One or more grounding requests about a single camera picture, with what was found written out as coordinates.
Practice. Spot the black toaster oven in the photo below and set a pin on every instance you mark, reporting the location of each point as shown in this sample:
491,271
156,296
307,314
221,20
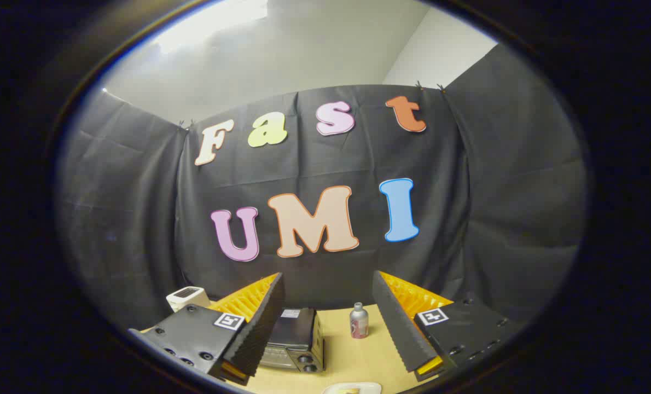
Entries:
295,331

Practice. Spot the white pop-up toaster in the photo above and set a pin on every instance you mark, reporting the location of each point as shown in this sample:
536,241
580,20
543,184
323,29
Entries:
186,300

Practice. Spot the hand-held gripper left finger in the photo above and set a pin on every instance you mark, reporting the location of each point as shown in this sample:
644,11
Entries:
262,323

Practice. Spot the black backdrop cloth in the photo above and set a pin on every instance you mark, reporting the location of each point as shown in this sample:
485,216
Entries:
303,164

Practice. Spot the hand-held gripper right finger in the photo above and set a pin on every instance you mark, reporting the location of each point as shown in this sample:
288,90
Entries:
396,323

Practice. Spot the white plate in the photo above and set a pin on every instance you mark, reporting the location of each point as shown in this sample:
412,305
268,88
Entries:
369,387

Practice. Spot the silver bottle with red label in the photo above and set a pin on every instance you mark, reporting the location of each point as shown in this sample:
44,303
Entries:
359,323

